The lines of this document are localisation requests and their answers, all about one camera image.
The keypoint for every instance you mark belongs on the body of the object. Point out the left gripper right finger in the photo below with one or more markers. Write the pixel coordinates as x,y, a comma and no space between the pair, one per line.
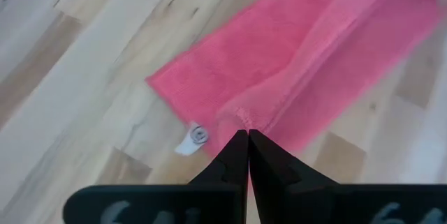
331,206

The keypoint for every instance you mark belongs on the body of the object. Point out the pink microfiber towel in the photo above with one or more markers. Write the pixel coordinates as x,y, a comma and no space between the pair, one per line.
279,60

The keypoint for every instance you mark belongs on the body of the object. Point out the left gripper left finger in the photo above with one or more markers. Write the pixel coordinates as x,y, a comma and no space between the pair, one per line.
157,206

